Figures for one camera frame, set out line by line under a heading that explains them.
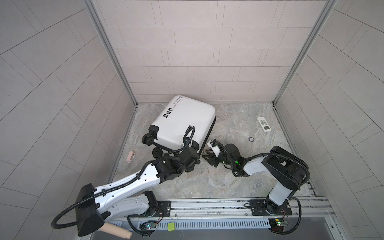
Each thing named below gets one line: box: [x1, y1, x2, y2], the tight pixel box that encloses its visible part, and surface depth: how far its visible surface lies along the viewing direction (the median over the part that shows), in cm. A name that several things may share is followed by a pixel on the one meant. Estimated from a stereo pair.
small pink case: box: [126, 150, 136, 163], surface depth 86 cm
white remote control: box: [257, 116, 272, 133], surface depth 104 cm
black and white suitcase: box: [141, 95, 216, 159], surface depth 86 cm
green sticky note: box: [167, 222, 176, 232], surface depth 66 cm
